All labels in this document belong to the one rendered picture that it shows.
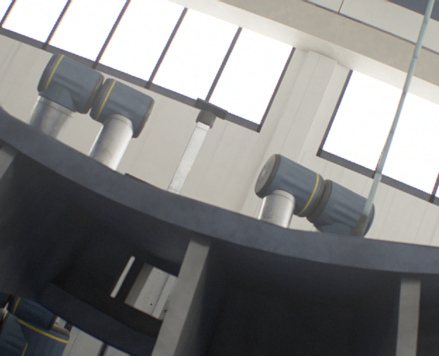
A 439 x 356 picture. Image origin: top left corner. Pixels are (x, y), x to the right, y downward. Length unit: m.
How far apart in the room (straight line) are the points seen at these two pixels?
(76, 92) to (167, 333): 1.65
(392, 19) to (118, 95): 10.11
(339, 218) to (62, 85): 0.96
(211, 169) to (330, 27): 2.94
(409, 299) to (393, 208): 11.16
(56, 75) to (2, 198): 1.50
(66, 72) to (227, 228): 1.65
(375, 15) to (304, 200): 10.08
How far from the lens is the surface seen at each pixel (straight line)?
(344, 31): 12.06
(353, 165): 12.09
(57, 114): 2.40
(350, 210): 2.34
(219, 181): 11.88
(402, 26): 12.27
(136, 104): 2.39
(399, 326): 0.83
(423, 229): 12.02
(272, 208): 2.23
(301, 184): 2.28
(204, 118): 2.87
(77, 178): 0.84
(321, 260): 0.80
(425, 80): 11.97
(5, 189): 0.92
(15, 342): 2.45
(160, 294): 2.77
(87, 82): 2.40
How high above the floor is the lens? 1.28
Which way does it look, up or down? 12 degrees up
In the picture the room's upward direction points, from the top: 24 degrees clockwise
